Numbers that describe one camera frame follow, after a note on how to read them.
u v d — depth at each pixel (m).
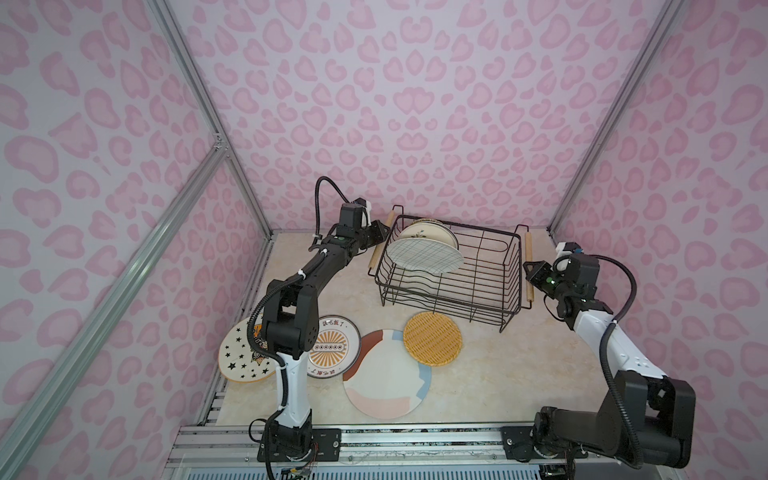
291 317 0.54
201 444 0.75
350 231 0.77
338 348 0.89
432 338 0.91
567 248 0.76
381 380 0.84
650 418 0.45
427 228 0.98
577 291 0.64
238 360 0.86
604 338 0.49
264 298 0.48
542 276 0.75
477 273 1.06
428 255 0.96
